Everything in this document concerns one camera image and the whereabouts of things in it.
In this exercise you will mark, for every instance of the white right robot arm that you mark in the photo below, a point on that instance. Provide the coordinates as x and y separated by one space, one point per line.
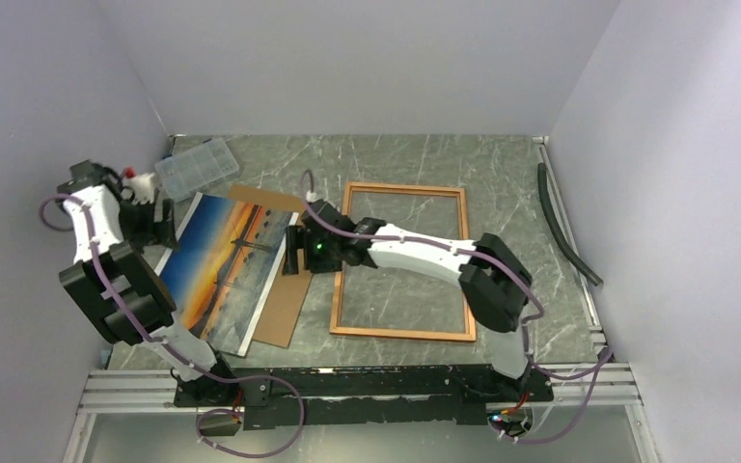
494 282

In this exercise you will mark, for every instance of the orange wooden picture frame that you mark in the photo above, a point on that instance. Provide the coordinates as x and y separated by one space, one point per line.
438 258

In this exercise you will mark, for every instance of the brown cardboard backing board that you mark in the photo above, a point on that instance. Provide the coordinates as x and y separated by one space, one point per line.
285 299

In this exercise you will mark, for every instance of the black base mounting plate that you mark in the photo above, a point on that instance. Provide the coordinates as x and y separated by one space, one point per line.
273 397

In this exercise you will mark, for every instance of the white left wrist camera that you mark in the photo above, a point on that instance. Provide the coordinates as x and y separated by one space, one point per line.
143 187

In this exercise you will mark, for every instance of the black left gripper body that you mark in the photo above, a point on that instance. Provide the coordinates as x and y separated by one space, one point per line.
136 222

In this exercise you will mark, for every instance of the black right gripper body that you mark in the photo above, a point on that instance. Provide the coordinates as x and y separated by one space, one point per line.
320 255

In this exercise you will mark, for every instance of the clear plastic compartment box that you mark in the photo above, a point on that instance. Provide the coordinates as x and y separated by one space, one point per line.
185 173

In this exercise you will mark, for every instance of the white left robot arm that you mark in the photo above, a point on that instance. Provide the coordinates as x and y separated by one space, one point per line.
114 217

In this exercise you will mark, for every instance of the sunset landscape photo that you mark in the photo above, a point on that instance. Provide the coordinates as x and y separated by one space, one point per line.
229 253

